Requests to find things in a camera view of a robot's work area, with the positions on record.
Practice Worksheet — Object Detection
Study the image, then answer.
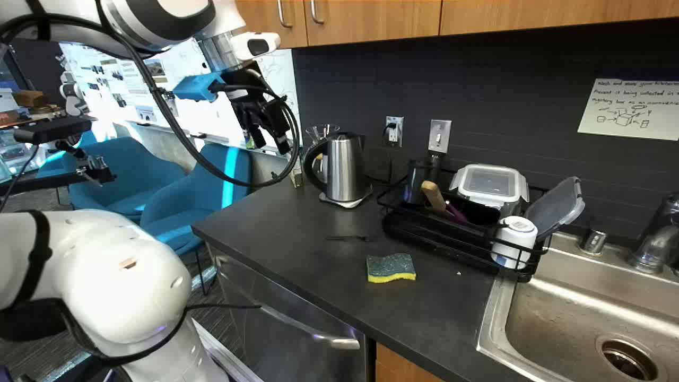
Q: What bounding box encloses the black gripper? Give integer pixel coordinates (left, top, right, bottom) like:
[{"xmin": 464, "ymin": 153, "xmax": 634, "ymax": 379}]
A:
[{"xmin": 223, "ymin": 64, "xmax": 294, "ymax": 156}]

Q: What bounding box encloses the stainless steel electric kettle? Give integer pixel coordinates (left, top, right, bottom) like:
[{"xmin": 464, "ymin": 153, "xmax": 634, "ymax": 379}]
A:
[{"xmin": 302, "ymin": 132, "xmax": 369, "ymax": 208}]

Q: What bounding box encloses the kettle power base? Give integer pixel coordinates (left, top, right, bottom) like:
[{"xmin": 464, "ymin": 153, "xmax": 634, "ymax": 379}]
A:
[{"xmin": 316, "ymin": 188, "xmax": 375, "ymax": 212}]

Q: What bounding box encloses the wooden upper cabinet door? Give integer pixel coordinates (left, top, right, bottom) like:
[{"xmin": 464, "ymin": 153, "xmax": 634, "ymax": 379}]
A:
[
  {"xmin": 231, "ymin": 0, "xmax": 309, "ymax": 50},
  {"xmin": 438, "ymin": 0, "xmax": 679, "ymax": 39},
  {"xmin": 302, "ymin": 0, "xmax": 445, "ymax": 49}
]

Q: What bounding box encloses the wooden cabinet door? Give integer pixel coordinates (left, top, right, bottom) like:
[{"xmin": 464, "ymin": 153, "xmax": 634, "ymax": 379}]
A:
[
  {"xmin": 302, "ymin": 0, "xmax": 445, "ymax": 49},
  {"xmin": 231, "ymin": 0, "xmax": 309, "ymax": 50},
  {"xmin": 374, "ymin": 344, "xmax": 445, "ymax": 382},
  {"xmin": 438, "ymin": 0, "xmax": 679, "ymax": 39}
]

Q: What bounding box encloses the plain blue chair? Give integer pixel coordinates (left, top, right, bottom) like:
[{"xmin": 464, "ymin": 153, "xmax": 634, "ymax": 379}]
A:
[{"xmin": 67, "ymin": 136, "xmax": 191, "ymax": 218}]

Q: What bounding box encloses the blue utensil in rack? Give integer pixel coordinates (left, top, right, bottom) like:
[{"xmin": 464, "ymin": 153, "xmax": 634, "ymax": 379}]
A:
[{"xmin": 401, "ymin": 168, "xmax": 419, "ymax": 205}]

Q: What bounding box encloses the yellow and green sponge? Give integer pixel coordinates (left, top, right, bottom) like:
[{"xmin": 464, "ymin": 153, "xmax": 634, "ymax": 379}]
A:
[{"xmin": 364, "ymin": 253, "xmax": 418, "ymax": 287}]

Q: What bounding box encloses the stainless steel dishwasher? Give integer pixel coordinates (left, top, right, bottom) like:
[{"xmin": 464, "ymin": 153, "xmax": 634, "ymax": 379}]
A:
[{"xmin": 210, "ymin": 241, "xmax": 375, "ymax": 382}]

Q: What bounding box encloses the clear plastic lidded container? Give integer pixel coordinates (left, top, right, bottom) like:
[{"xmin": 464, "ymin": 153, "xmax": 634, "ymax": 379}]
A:
[{"xmin": 447, "ymin": 164, "xmax": 531, "ymax": 212}]

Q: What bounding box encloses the wooden lower cabinet door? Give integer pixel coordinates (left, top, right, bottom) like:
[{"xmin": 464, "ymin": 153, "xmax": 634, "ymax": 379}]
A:
[{"xmin": 374, "ymin": 344, "xmax": 445, "ymax": 382}]

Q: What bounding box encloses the white cup in rack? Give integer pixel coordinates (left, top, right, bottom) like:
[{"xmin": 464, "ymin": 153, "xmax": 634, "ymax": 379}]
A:
[{"xmin": 491, "ymin": 215, "xmax": 538, "ymax": 271}]

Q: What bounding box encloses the grey plastic container lid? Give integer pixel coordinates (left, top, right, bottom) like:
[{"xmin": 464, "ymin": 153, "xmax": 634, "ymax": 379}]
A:
[{"xmin": 523, "ymin": 177, "xmax": 588, "ymax": 240}]

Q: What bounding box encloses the stainless steel sink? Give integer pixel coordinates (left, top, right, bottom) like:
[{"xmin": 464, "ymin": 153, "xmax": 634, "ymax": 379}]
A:
[{"xmin": 475, "ymin": 232, "xmax": 679, "ymax": 382}]

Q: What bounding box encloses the metal sink faucet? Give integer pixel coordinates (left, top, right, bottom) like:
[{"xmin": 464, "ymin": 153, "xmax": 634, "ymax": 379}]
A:
[{"xmin": 625, "ymin": 193, "xmax": 679, "ymax": 276}]

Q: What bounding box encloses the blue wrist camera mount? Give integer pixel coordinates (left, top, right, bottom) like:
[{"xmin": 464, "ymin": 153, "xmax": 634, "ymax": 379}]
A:
[{"xmin": 172, "ymin": 69, "xmax": 228, "ymax": 106}]

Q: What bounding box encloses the white wall power outlet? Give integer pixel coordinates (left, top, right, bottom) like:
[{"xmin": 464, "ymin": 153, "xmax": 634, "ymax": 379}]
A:
[{"xmin": 383, "ymin": 114, "xmax": 406, "ymax": 149}]

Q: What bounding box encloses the metal cabinet handle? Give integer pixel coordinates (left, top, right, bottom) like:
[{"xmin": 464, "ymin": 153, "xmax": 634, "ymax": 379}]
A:
[
  {"xmin": 306, "ymin": 0, "xmax": 328, "ymax": 27},
  {"xmin": 273, "ymin": 0, "xmax": 294, "ymax": 32}
]

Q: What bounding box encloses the white wall light switch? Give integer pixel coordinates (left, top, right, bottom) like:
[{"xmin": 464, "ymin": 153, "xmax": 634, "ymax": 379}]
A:
[{"xmin": 426, "ymin": 117, "xmax": 454, "ymax": 156}]

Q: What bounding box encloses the wooden brush handle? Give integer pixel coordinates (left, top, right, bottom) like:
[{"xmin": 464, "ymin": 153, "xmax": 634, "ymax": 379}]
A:
[{"xmin": 419, "ymin": 181, "xmax": 452, "ymax": 216}]

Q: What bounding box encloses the black wire dish rack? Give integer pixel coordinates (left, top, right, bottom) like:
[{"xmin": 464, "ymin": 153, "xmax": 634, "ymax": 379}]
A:
[{"xmin": 377, "ymin": 168, "xmax": 555, "ymax": 284}]

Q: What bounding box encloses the black camera on tripod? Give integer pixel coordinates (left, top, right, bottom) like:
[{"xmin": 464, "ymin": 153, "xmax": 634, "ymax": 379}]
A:
[{"xmin": 11, "ymin": 114, "xmax": 117, "ymax": 188}]

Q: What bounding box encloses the white paper wall sign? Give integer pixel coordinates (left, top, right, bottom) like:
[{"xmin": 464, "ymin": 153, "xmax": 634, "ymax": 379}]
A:
[{"xmin": 577, "ymin": 77, "xmax": 679, "ymax": 143}]

